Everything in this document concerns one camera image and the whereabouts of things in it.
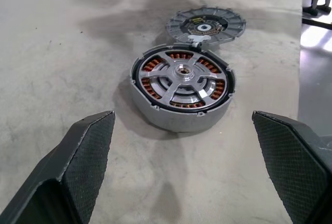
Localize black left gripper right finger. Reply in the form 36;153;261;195
252;110;332;224

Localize grey motor housing copper windings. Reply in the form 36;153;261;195
129;42;236;134

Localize grey round disc object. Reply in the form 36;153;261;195
165;6;247;47

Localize black rotor with silver spokes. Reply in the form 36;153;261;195
132;47;232;113

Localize black floor bar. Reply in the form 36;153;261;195
302;18;332;30

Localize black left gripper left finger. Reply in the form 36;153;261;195
0;109;116;224

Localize white cable connector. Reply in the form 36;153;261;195
187;34;211;50

